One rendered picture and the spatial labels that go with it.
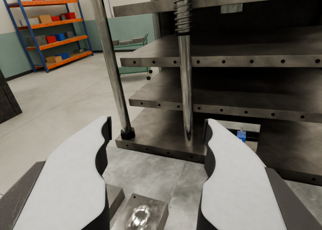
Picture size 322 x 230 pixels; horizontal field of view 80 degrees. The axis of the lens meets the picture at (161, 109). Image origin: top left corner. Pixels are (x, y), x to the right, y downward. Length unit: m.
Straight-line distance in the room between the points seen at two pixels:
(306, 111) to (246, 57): 0.36
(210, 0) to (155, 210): 0.85
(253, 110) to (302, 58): 0.29
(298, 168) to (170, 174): 0.60
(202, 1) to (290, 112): 0.62
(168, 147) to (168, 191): 0.31
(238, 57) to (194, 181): 0.58
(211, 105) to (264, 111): 0.25
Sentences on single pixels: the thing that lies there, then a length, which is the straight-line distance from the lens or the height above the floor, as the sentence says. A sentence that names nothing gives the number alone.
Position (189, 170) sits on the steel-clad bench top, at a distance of 1.00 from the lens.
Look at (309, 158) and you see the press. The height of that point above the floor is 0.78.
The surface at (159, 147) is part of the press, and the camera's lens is 1.17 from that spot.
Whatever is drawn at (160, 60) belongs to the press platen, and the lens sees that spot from 1.01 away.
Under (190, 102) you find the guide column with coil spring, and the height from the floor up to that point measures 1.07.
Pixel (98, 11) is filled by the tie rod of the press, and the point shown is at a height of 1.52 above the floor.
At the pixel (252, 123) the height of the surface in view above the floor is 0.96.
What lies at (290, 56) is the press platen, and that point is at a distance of 0.95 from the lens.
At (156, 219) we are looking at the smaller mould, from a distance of 0.77.
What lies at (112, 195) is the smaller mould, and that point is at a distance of 0.89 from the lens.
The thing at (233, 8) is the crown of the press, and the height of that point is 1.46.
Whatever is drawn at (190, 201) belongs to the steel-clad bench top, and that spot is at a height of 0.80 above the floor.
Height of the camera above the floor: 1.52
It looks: 28 degrees down
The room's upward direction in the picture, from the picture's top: 7 degrees counter-clockwise
